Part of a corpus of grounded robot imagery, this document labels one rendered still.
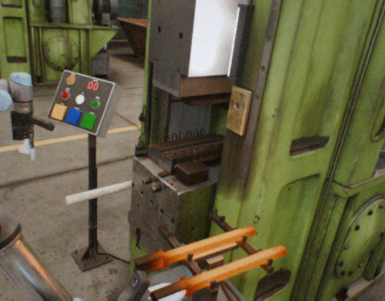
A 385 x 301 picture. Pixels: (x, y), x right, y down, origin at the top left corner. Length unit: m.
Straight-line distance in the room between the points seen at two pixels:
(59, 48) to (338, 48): 5.17
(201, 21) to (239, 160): 0.55
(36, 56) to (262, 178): 5.23
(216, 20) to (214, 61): 0.16
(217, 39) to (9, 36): 5.03
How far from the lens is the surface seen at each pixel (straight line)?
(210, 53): 1.46
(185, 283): 1.02
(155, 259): 1.07
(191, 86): 1.50
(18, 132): 1.67
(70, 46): 6.31
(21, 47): 6.31
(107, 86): 1.91
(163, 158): 1.64
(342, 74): 1.59
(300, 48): 1.28
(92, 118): 1.90
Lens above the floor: 1.67
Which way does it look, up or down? 24 degrees down
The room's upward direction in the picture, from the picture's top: 7 degrees clockwise
